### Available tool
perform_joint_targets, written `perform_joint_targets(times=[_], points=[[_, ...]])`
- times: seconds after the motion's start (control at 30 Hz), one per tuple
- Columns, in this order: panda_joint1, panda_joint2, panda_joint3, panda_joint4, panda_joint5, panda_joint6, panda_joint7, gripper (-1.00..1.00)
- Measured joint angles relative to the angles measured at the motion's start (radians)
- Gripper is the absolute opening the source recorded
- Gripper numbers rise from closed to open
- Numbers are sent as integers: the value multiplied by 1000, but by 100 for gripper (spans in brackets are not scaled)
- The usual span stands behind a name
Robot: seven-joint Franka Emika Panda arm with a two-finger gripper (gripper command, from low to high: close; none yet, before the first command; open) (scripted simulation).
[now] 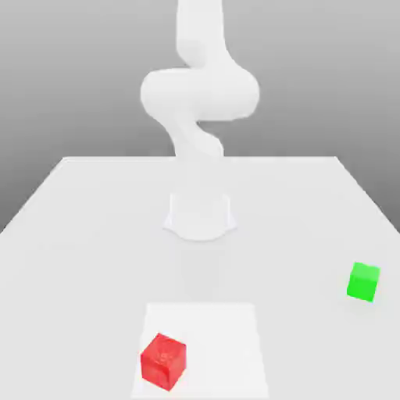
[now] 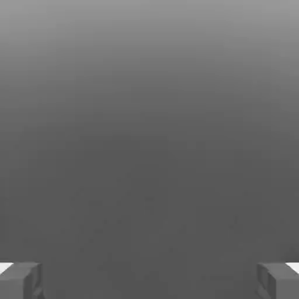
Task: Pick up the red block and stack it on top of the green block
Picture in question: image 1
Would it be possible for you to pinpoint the small green cube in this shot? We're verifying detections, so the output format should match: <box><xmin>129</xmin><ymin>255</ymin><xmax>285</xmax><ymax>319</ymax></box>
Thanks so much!
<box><xmin>345</xmin><ymin>261</ymin><xmax>381</xmax><ymax>303</ymax></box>

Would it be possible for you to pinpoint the small red cube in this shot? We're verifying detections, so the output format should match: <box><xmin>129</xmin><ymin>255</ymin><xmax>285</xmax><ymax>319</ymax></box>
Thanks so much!
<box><xmin>139</xmin><ymin>332</ymin><xmax>188</xmax><ymax>392</ymax></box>

